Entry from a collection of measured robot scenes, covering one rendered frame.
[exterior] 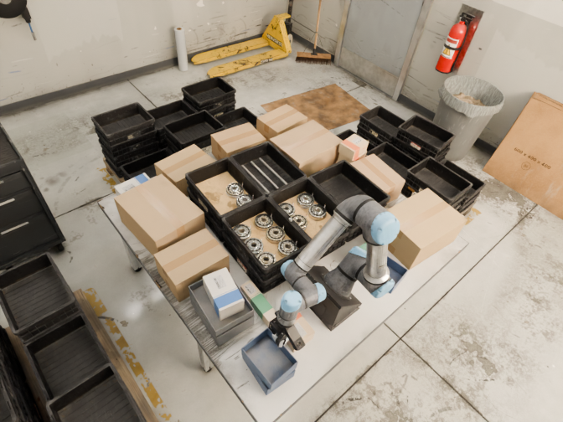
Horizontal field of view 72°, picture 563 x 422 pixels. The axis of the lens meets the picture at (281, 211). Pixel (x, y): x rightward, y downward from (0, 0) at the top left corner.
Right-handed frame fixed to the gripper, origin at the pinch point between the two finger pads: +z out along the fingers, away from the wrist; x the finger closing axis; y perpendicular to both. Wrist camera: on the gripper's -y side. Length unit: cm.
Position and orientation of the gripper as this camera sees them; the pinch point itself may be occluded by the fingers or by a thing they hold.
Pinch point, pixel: (281, 345)
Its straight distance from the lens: 180.3
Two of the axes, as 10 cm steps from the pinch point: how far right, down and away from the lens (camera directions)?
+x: -7.6, 3.7, -5.4
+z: -1.5, 7.1, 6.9
